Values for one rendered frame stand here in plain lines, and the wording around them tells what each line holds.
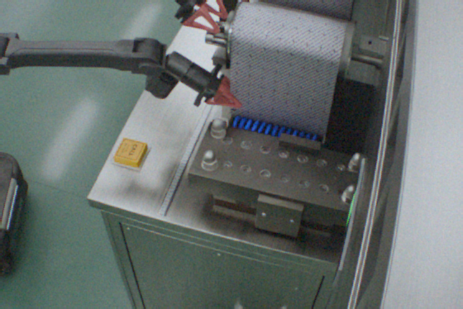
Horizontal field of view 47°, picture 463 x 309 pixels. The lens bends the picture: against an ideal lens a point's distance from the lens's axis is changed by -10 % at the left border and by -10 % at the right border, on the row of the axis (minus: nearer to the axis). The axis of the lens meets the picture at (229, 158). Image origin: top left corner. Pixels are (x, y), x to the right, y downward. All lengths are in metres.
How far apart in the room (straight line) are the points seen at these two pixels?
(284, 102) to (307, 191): 0.21
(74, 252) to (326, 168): 1.38
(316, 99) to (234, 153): 0.22
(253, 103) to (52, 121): 1.70
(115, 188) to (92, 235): 1.02
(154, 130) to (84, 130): 1.30
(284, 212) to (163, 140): 0.42
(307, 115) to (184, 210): 0.37
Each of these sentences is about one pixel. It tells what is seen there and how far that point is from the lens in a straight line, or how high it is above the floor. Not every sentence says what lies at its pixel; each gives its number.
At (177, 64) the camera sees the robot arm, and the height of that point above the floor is 1.17.
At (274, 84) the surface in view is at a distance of 1.31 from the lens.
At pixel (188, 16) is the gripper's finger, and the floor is 1.31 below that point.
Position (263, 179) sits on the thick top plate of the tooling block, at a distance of 1.30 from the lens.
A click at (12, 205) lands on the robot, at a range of 2.39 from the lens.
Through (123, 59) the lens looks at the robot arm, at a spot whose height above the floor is 1.21.
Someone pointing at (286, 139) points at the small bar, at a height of 1.05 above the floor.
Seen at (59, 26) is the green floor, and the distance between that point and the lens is 3.52.
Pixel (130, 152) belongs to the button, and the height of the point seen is 0.92.
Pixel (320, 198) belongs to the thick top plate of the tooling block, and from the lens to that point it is 1.28.
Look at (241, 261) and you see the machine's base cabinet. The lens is 1.45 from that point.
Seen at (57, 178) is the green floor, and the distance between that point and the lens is 2.68.
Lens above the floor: 2.07
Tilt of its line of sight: 51 degrees down
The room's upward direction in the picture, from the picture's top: 1 degrees clockwise
